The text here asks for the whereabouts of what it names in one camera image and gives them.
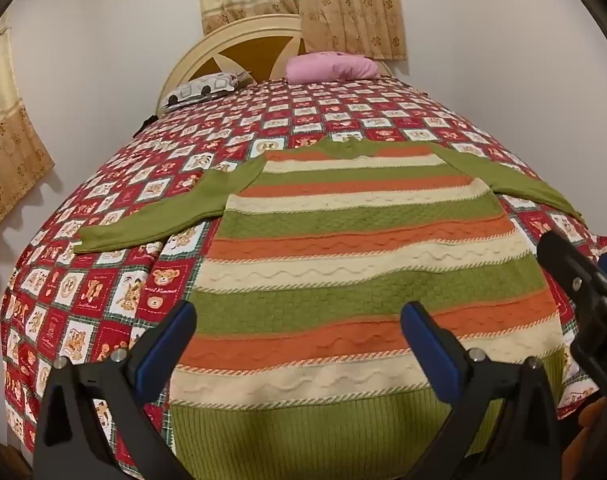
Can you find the cream and brown headboard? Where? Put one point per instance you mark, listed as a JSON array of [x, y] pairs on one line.
[[208, 55]]

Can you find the green orange cream striped sweater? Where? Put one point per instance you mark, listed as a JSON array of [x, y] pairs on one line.
[[343, 260]]

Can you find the pink pillow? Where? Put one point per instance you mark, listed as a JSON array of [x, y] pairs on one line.
[[331, 67]]

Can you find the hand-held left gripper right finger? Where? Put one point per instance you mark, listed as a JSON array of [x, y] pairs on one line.
[[430, 345]]

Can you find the small black object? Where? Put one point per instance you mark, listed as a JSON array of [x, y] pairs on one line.
[[144, 126]]

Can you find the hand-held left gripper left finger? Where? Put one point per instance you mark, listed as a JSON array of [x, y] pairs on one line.
[[169, 345]]

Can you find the white pillow with dark print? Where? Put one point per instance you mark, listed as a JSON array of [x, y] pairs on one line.
[[203, 89]]

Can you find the red teddy bear print blanket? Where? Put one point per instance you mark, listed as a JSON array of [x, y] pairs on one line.
[[108, 260]]

